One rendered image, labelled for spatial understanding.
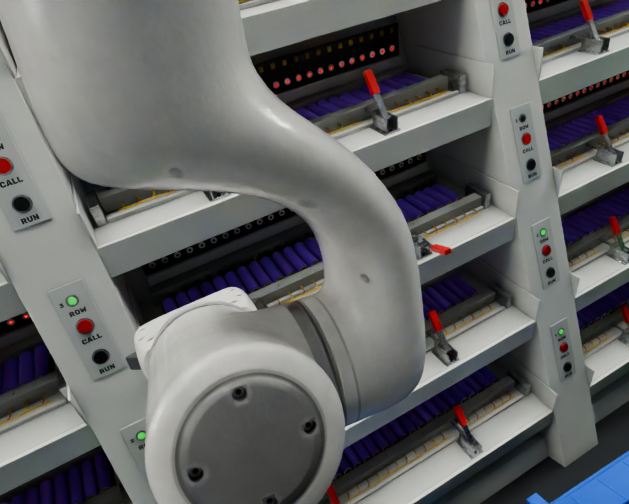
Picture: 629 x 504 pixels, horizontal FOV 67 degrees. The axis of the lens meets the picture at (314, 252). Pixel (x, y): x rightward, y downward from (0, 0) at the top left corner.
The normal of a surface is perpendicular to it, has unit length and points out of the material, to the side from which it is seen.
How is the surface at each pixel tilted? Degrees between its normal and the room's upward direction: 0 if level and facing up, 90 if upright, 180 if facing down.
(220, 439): 80
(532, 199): 90
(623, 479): 0
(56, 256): 90
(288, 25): 111
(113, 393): 90
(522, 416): 21
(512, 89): 90
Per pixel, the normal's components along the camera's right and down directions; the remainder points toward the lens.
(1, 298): 0.46, 0.48
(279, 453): 0.32, 0.02
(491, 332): -0.15, -0.79
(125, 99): 0.17, 0.42
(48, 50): -0.33, 0.40
